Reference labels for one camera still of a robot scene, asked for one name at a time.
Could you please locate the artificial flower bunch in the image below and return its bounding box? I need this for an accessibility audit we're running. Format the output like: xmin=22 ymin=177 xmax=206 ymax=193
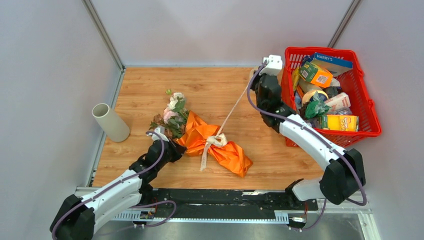
xmin=149 ymin=89 xmax=189 ymax=139

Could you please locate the white ribbon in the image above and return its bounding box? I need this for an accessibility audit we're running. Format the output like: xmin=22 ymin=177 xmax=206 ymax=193
xmin=200 ymin=84 xmax=249 ymax=172

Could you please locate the orange wrapping paper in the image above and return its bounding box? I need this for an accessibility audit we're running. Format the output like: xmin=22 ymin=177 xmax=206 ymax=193
xmin=176 ymin=111 xmax=253 ymax=178

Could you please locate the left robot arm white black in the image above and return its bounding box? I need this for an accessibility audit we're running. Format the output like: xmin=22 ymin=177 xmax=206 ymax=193
xmin=49 ymin=139 xmax=187 ymax=240

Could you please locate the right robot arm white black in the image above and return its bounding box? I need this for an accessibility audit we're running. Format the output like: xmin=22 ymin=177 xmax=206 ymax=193
xmin=249 ymin=71 xmax=367 ymax=210

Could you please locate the beige cylindrical vase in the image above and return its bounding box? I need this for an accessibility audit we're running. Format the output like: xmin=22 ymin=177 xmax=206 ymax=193
xmin=91 ymin=103 xmax=130 ymax=143

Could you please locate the round yellow white container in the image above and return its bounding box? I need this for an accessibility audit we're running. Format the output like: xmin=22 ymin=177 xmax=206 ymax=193
xmin=301 ymin=90 xmax=329 ymax=105

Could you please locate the green orange carton box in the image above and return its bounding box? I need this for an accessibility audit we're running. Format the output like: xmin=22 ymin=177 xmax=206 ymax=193
xmin=299 ymin=61 xmax=333 ymax=88

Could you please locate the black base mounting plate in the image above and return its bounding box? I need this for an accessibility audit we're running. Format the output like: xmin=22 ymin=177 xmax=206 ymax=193
xmin=139 ymin=188 xmax=318 ymax=220

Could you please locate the green crumpled bag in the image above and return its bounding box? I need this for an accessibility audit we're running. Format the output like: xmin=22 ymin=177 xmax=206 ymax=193
xmin=304 ymin=100 xmax=330 ymax=120

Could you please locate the blue Harry's box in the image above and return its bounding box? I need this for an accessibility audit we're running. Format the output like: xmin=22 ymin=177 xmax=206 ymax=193
xmin=309 ymin=52 xmax=353 ymax=77

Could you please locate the yellow orange snack box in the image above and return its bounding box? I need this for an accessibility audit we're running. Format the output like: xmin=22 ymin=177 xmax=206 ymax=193
xmin=317 ymin=114 xmax=359 ymax=132

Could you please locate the red plastic shopping basket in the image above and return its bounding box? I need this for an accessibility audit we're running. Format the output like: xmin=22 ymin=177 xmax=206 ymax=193
xmin=280 ymin=46 xmax=382 ymax=148

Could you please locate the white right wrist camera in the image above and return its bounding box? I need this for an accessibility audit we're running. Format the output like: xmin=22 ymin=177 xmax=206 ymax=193
xmin=259 ymin=54 xmax=284 ymax=76

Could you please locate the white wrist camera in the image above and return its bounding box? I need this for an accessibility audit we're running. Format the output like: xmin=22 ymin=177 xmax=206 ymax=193
xmin=259 ymin=54 xmax=284 ymax=76
xmin=148 ymin=126 xmax=169 ymax=142

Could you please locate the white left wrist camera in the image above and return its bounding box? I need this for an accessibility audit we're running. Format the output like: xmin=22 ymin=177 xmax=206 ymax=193
xmin=148 ymin=126 xmax=169 ymax=142

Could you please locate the aluminium frame rail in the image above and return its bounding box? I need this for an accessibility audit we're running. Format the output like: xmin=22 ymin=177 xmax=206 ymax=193
xmin=59 ymin=187 xmax=382 ymax=240

